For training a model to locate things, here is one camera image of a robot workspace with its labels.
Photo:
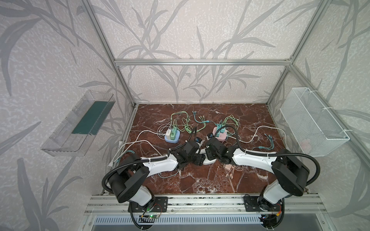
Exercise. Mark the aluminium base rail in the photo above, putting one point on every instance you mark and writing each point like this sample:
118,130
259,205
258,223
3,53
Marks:
186,204

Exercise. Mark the white charger on blue strip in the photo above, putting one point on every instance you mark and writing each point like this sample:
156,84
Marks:
168,133

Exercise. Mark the clear plastic wall bin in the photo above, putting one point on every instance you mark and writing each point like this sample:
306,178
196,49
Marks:
76,133

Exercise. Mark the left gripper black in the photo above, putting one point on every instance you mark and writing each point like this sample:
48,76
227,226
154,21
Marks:
195,157

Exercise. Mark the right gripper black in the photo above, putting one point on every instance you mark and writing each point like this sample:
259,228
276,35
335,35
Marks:
210,156

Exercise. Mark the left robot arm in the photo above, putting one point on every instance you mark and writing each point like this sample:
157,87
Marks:
127,179

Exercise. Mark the white wire mesh basket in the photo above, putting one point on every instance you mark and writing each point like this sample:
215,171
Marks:
314,127

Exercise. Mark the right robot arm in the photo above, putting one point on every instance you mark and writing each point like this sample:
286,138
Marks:
293,171

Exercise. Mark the blue power strip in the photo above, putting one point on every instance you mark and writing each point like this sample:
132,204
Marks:
173,141

